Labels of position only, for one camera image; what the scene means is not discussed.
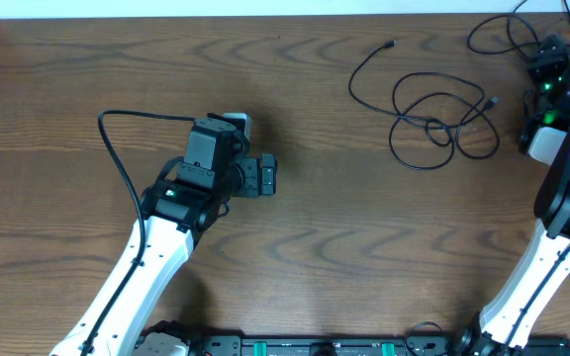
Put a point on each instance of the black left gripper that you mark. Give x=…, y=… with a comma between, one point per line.
x=266, y=175

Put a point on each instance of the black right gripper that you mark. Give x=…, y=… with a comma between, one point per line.
x=548, y=60

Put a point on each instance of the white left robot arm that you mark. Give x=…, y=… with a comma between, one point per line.
x=189, y=194

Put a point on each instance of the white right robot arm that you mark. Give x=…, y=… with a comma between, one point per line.
x=503, y=326

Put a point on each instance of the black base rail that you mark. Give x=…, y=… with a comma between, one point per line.
x=171, y=338

